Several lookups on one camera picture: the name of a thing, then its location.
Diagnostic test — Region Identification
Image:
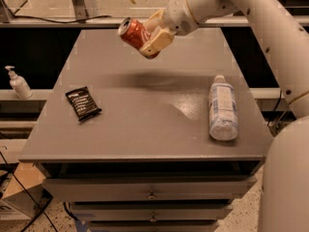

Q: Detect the black cable on ledge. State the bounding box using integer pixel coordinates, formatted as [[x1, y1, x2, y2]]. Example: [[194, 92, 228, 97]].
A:
[[0, 0, 112, 25]]

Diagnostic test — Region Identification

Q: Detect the cardboard box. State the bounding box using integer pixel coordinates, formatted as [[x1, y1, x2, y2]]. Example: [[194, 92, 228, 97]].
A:
[[0, 163, 45, 220]]

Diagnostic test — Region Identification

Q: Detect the middle grey drawer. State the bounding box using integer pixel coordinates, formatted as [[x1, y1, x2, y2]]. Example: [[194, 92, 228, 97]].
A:
[[71, 203, 233, 222]]

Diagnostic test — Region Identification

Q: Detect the grey metal bracket left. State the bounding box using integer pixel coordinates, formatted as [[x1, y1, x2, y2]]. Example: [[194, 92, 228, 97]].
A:
[[71, 0, 88, 21]]

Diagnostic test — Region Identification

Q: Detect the grey drawer cabinet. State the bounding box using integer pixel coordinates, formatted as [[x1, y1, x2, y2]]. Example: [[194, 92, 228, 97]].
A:
[[18, 28, 274, 232]]

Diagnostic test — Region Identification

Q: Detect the red coke can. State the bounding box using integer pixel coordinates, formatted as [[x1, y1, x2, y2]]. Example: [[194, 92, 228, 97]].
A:
[[118, 17, 158, 59]]

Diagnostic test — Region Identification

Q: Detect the white pump dispenser bottle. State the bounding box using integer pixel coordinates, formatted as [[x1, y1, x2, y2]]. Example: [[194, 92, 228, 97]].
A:
[[5, 66, 33, 100]]

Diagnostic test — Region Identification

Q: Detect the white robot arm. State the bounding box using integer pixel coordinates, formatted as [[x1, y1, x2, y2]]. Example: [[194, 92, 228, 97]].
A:
[[142, 0, 309, 232]]

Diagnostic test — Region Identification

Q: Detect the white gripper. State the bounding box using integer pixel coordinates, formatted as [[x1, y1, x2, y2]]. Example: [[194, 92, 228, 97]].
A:
[[139, 0, 198, 58]]

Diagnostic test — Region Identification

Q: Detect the grey drawer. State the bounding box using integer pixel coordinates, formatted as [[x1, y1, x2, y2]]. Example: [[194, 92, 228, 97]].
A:
[[42, 176, 257, 202], [71, 203, 233, 222], [89, 221, 219, 232]]

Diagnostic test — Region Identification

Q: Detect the bottom grey drawer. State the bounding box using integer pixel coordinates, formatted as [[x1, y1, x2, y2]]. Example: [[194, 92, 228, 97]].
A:
[[89, 221, 219, 232]]

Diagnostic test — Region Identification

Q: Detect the top grey drawer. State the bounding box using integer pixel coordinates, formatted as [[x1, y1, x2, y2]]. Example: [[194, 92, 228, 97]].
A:
[[42, 176, 257, 202]]

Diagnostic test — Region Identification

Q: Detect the black floor cable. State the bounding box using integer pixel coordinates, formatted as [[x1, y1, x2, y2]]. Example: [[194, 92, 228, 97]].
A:
[[0, 149, 60, 232]]

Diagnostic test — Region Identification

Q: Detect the black snack bar packet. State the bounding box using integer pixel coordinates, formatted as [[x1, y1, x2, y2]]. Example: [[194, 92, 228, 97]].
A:
[[66, 86, 102, 122]]

